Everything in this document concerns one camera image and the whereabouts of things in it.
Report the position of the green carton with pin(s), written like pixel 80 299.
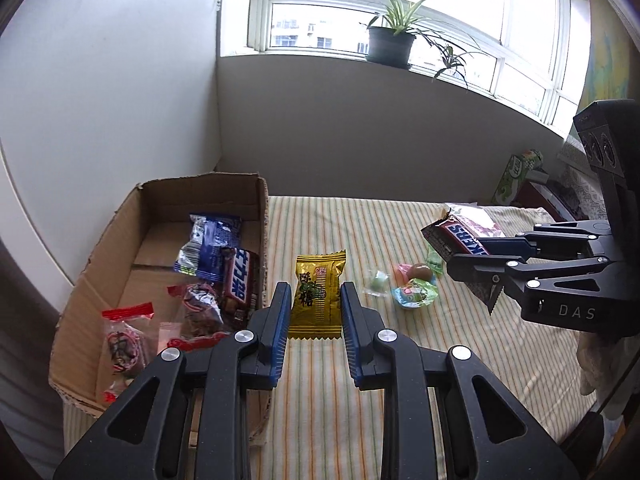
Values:
pixel 515 177

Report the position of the brown chocolate bar slanted print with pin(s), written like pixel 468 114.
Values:
pixel 462 240

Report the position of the pale green wrapped candy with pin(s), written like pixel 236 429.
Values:
pixel 379 281

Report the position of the brown cardboard box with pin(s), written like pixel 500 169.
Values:
pixel 165 200

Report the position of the potted spider plant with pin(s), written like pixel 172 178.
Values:
pixel 390 45

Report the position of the white lace cloth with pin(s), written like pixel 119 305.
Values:
pixel 585 190

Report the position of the sliced bread in clear bag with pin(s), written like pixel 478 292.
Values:
pixel 480 220

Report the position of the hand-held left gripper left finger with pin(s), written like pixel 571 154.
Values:
pixel 280 330

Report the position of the wall map poster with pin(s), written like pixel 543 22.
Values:
pixel 607 65

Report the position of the person's right hand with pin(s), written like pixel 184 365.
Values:
pixel 600 370

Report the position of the striped cloth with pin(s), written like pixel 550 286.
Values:
pixel 320 410

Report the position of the blue snack packet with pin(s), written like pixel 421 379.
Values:
pixel 210 240

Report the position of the brown round candy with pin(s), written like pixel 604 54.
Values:
pixel 421 271

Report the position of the yellow candy packet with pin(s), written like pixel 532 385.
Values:
pixel 315 295

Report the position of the white cabinet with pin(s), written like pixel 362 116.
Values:
pixel 110 110

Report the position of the dark red candy packet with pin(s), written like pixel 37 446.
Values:
pixel 200 310

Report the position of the teal jelly cup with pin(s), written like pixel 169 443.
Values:
pixel 412 294

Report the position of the clear packet with red seals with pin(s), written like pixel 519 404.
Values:
pixel 125 345

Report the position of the pink wrapped candy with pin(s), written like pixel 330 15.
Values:
pixel 401 272

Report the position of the dark wooden cabinet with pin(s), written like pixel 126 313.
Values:
pixel 545 200

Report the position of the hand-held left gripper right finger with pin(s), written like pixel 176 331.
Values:
pixel 351 330

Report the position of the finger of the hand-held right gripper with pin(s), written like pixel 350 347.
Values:
pixel 505 246
pixel 550 270

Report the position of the brown chocolate bar block print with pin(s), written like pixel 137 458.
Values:
pixel 240 280

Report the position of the green candy wrapper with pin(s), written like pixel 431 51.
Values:
pixel 434 260

